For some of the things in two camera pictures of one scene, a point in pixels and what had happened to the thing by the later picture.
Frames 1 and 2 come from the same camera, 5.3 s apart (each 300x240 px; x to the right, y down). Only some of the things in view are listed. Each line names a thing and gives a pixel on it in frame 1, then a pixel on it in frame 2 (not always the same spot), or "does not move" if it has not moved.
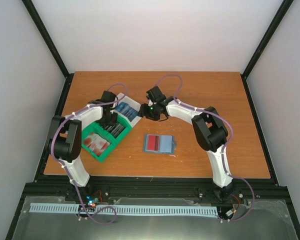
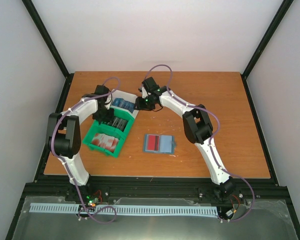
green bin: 100,129 -> 120,124
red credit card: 153,142 does not move
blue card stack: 130,112 does not move
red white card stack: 96,143 -> 106,142
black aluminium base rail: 277,185 does not move
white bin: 120,98 -> 131,98
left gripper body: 108,120 does not move
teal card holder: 159,143 does not move
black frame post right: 281,13 does not move
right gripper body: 151,114 -> 146,105
